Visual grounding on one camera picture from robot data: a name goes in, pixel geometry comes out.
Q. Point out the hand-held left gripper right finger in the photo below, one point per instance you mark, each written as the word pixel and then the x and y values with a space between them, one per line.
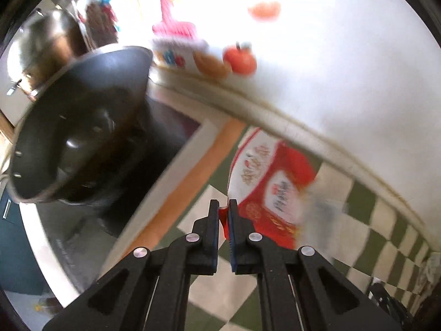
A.
pixel 232 238

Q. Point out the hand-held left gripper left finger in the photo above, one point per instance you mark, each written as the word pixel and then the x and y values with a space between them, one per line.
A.
pixel 215 234

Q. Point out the red wet wipe packet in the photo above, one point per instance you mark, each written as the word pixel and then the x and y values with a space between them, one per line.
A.
pixel 268 179

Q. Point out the green checkered tablecloth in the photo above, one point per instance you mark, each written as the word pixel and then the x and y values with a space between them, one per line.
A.
pixel 361 231

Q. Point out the crumpled clear plastic wrapper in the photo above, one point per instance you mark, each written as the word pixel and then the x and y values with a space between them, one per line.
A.
pixel 325 210

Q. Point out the black glass gas stove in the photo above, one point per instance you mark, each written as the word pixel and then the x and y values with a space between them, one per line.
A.
pixel 151 131

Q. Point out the black wok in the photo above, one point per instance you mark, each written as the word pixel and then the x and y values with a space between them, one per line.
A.
pixel 75 127

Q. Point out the yellow cooking oil bottle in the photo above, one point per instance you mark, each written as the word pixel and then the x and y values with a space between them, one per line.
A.
pixel 46 306

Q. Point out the white box with colourful print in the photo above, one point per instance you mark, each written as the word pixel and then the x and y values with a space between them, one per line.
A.
pixel 179 53

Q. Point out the blue kitchen cabinets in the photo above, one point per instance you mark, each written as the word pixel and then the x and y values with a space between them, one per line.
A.
pixel 17 241

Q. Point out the stainless steel steamer pot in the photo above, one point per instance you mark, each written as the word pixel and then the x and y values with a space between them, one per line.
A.
pixel 41 48

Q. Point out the orange fruit wall sticker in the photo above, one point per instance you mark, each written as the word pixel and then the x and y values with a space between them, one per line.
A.
pixel 211 64

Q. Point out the red apple wall sticker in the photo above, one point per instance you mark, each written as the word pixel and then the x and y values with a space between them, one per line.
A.
pixel 240 60

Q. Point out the pink figure wall decoration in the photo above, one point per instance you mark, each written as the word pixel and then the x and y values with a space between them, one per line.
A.
pixel 174 24

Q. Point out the colourful letters wall decoration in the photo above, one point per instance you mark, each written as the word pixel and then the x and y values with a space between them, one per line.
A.
pixel 101 20

